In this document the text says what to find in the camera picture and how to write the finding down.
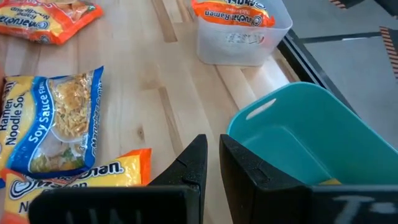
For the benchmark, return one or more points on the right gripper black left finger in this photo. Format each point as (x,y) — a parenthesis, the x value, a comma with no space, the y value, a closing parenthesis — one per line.
(174,199)

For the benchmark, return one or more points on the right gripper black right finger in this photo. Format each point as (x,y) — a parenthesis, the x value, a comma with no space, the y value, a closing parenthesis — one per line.
(264,202)

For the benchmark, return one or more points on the teal plastic bin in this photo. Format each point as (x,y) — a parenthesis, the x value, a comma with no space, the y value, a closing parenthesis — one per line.
(326,133)

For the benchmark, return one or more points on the black hazard-striped floor mat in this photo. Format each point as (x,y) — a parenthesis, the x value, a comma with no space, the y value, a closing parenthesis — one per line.
(351,2)
(392,53)

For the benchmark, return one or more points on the black aluminium table frame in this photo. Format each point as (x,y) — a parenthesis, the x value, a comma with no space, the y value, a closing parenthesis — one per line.
(306,67)

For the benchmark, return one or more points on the translucent white plastic bin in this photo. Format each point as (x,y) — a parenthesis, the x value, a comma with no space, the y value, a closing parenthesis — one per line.
(242,49)

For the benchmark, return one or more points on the orange chicken ramen packet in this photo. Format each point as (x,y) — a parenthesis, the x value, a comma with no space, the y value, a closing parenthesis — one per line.
(40,28)
(230,15)
(77,177)

